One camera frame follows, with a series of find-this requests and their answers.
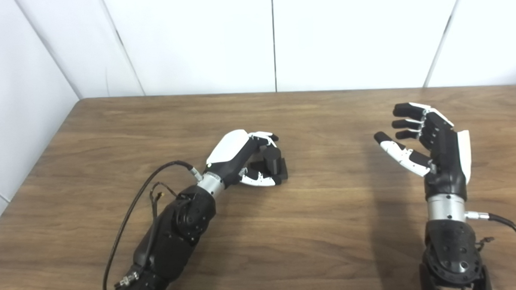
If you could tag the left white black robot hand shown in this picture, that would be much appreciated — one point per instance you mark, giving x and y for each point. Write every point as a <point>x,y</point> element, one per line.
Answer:
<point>228,148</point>

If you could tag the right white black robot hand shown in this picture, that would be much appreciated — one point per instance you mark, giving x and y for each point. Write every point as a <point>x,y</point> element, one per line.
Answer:
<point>447,164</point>

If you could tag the black peg with base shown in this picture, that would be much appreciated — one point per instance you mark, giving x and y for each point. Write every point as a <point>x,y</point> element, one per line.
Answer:
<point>272,159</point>

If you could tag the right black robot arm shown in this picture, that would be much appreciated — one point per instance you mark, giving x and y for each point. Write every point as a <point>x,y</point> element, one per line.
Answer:
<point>450,245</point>

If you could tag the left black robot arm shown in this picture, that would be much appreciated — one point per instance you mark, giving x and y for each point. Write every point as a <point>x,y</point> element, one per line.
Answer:
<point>175,238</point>

